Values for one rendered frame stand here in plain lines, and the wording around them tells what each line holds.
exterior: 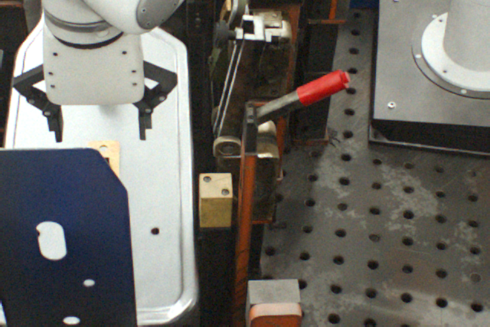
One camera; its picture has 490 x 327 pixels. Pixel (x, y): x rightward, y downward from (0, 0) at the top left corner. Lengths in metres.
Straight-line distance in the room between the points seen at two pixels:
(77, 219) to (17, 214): 0.05
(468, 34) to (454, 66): 0.07
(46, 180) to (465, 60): 0.99
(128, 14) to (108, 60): 0.15
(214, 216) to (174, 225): 0.06
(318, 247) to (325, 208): 0.07
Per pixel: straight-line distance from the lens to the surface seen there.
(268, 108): 1.05
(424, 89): 1.58
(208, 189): 1.02
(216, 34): 0.96
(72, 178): 0.72
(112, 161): 1.12
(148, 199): 1.09
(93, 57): 0.96
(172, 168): 1.12
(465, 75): 1.60
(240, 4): 1.16
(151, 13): 0.82
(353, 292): 1.39
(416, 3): 1.73
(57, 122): 1.04
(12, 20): 1.48
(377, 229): 1.46
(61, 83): 0.99
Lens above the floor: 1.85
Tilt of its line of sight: 48 degrees down
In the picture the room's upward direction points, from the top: 4 degrees clockwise
